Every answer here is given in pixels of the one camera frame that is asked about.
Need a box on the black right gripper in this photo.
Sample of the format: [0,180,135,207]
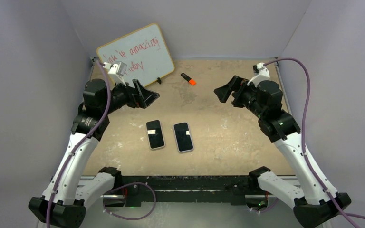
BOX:
[215,76,266,119]

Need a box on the lavender phone case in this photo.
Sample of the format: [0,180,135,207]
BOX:
[173,122,195,153]

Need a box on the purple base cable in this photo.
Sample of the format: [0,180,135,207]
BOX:
[102,182,157,221]
[250,198,279,215]

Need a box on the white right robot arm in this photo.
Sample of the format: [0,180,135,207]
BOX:
[214,76,351,228]

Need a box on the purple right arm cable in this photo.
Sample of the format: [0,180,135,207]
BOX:
[262,57,365,227]

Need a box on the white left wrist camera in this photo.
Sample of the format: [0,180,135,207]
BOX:
[102,61,127,85]

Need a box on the whiteboard with red writing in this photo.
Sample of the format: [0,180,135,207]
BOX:
[96,23,175,86]

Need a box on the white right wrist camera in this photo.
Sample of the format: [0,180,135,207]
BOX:
[247,62,270,87]

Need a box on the purple-edged black phone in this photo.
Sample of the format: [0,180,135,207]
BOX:
[146,120,165,149]

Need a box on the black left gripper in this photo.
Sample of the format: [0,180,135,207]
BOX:
[101,77,158,115]

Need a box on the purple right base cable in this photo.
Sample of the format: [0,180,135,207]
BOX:
[250,198,279,215]

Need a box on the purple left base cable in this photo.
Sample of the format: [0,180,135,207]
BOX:
[102,182,157,221]

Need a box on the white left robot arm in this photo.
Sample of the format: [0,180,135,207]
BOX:
[28,79,160,228]

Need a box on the clear white phone case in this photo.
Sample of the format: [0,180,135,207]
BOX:
[145,119,166,151]

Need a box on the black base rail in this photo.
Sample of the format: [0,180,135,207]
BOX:
[102,175,272,207]

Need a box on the orange and black marker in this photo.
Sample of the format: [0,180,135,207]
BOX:
[180,73,196,86]

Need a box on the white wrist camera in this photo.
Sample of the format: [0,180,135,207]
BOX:
[102,61,127,85]
[247,62,270,87]

